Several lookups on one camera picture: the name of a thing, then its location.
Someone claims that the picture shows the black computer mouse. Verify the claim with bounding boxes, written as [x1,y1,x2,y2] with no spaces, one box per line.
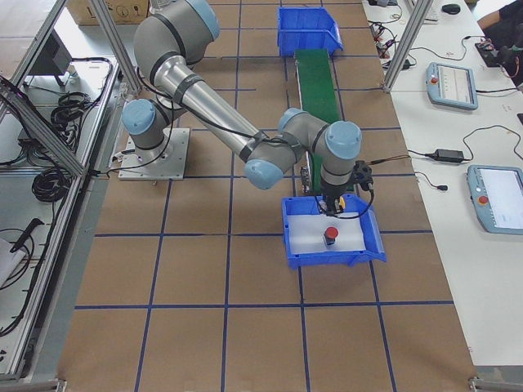
[441,3,461,15]

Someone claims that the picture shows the white foam sheet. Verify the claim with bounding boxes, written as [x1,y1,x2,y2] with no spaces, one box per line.
[286,212,365,254]

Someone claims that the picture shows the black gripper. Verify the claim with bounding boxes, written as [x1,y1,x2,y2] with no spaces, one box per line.
[318,160,374,215]

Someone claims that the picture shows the teach pendant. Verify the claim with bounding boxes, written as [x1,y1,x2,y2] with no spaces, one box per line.
[467,165,522,235]
[426,62,478,110]

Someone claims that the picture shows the blue source bin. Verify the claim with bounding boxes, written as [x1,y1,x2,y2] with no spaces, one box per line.
[277,7,344,56]

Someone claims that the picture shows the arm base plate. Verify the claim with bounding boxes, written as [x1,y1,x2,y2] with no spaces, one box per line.
[118,127,190,180]

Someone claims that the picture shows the far teach pendant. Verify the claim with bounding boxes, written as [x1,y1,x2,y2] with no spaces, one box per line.
[426,62,478,110]

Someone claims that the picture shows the black power adapter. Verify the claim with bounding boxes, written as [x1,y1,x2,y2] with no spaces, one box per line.
[434,149,465,163]

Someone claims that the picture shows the cardboard box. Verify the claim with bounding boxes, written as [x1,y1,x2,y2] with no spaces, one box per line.
[67,0,152,26]

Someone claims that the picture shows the aluminium frame post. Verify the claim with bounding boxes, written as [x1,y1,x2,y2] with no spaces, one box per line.
[382,0,431,92]

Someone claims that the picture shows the green conveyor belt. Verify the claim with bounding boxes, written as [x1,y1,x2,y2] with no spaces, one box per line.
[294,47,355,194]

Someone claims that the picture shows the blue destination bin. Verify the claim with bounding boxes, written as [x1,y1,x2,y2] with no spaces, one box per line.
[281,194,387,270]

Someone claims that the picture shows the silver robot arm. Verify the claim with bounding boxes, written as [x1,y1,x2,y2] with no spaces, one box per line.
[124,1,374,216]

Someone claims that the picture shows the near teach pendant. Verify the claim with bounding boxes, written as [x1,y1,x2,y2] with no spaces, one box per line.
[467,165,522,235]

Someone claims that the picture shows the red push button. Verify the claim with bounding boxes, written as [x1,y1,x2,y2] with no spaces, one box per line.
[324,226,339,246]

